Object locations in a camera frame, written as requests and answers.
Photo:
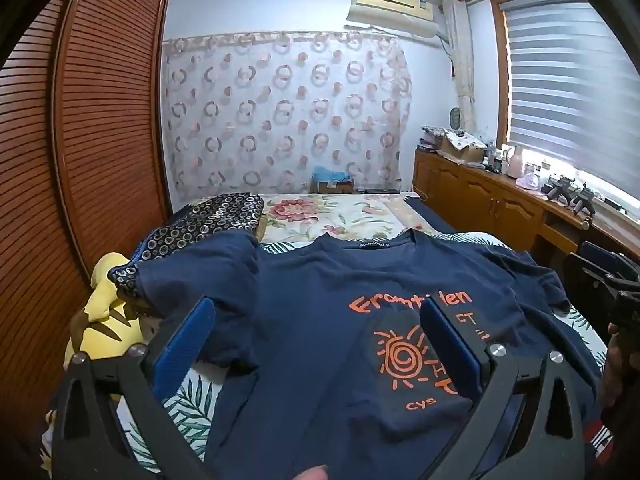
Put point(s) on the floral printed blanket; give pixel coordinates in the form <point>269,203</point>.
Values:
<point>320,215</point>

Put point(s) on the person's right hand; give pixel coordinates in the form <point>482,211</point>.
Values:
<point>614,375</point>

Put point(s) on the small dark bottle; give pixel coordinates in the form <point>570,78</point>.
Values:
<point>497,160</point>

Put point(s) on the small grey fan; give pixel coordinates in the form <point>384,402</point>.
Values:
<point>456,117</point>

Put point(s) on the dark circle-patterned folded quilt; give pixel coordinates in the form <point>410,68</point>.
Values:
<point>200,225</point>

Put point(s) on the wooden cabinet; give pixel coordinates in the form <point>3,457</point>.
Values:
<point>480,200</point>

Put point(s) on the wooden window frame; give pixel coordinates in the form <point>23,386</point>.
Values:
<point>497,85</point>

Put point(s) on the mustard yellow folded blanket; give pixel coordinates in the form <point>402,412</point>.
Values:
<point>260,229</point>

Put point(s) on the wall air conditioner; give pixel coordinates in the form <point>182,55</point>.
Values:
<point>390,7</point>

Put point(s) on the pink cloth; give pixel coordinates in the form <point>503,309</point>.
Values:
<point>530,184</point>

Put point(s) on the person's left hand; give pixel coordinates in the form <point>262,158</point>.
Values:
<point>311,474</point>

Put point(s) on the beige tied curtain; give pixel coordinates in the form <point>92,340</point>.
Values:
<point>462,60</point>

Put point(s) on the red striped garment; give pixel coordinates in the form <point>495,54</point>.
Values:
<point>597,437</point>

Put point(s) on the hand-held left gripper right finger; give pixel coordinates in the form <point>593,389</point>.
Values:
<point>450,345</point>

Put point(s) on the pink jug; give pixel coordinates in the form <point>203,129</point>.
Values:
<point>515,162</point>

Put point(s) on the navy blue t-shirt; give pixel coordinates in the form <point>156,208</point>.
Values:
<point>310,310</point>

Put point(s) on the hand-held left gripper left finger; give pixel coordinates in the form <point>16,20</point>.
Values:
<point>182,347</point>

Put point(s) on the palm leaf printed blanket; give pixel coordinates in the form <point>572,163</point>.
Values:
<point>192,410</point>

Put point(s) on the striped window blind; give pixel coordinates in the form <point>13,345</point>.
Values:
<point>565,85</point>

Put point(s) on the sheer circle-patterned curtain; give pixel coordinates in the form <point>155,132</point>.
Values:
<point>280,110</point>

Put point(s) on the stack of books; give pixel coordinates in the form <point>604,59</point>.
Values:
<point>430,137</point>

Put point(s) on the cardboard box with blue bag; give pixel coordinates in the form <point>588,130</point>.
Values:
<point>332,182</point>

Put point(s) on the wooden louvered wardrobe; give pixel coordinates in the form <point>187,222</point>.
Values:
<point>100,135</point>

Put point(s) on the flat black box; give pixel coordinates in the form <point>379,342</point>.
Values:
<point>382,191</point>

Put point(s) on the open cardboard box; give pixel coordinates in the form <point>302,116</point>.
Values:
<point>462,150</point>

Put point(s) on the yellow plush toy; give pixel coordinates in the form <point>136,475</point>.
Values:
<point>107,290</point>

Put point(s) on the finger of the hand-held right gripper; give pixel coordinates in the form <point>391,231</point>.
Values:
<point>617,264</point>
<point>590,285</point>

